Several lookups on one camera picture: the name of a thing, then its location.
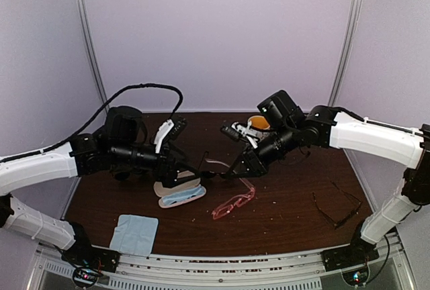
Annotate pink glasses case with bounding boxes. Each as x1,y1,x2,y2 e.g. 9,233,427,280
153,178,206,209

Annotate blue cleaning cloth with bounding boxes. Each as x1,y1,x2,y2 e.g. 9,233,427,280
161,185,206,207
109,214,159,256

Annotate pink frame glasses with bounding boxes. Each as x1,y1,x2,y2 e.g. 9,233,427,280
211,178,256,220

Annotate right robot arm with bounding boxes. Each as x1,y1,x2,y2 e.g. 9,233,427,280
221,90,429,264

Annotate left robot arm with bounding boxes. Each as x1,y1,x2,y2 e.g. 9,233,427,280
1,106,206,266

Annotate black sunglasses dark lenses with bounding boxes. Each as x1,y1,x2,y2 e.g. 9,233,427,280
198,151,224,179

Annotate patterned mug yellow inside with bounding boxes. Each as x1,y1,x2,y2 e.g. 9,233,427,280
247,115,271,139

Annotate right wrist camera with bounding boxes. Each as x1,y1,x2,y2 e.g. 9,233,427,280
220,122,262,148

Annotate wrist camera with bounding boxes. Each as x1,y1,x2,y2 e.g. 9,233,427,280
220,122,262,148
153,116,187,154

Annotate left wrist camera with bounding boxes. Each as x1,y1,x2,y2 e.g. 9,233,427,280
153,116,187,154

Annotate thin black frame glasses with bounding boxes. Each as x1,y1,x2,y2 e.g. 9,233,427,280
111,167,146,181

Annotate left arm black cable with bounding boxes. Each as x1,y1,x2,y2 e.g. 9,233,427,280
0,83,185,163

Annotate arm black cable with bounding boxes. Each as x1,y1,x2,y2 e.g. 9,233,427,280
0,83,185,163
339,108,430,271

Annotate front aluminium rail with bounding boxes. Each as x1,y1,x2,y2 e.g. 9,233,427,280
91,232,417,289

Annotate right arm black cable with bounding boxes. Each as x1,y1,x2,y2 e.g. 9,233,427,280
339,108,430,271

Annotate tortoise frame glasses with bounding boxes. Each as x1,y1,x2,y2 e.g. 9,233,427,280
312,181,363,230

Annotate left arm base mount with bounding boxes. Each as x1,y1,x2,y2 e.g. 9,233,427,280
57,222,120,289

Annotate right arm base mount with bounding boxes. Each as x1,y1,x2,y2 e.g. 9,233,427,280
321,243,380,287

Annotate left aluminium frame post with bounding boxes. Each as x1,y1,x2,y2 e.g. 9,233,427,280
75,0,108,104

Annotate aluminium frame post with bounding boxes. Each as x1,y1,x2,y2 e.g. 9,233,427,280
75,0,108,104
328,0,363,107

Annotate right aluminium frame post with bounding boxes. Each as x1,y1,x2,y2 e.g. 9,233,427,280
328,0,363,107

